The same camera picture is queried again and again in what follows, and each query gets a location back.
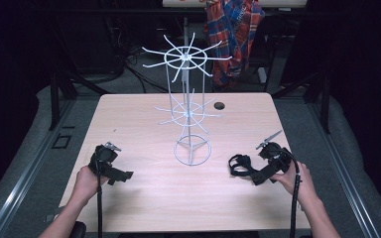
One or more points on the red blue plaid cloth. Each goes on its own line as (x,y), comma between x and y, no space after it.
(233,36)

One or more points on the black metal stand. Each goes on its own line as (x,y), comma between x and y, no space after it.
(55,99)
(324,102)

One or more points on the person's left hand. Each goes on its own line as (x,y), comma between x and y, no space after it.
(87,181)

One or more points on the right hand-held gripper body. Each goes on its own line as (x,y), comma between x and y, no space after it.
(274,155)

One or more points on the person's right hand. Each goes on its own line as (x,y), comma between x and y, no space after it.
(297,181)

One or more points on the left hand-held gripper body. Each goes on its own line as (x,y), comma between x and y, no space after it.
(105,155)

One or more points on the metal floor rail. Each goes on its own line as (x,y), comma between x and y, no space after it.
(26,172)
(344,175)

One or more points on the black chair armrest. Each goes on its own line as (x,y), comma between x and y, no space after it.
(78,229)

